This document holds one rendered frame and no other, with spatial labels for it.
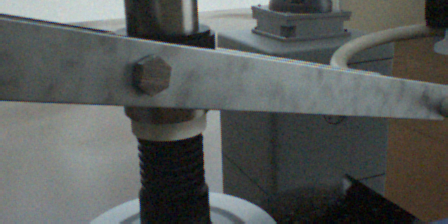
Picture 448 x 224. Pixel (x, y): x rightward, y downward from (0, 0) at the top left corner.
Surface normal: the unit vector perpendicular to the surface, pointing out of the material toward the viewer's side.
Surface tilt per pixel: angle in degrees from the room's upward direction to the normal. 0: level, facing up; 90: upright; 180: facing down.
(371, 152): 90
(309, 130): 90
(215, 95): 90
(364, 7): 90
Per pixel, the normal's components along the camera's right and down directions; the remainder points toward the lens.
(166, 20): 0.22, 0.27
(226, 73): 0.65, 0.19
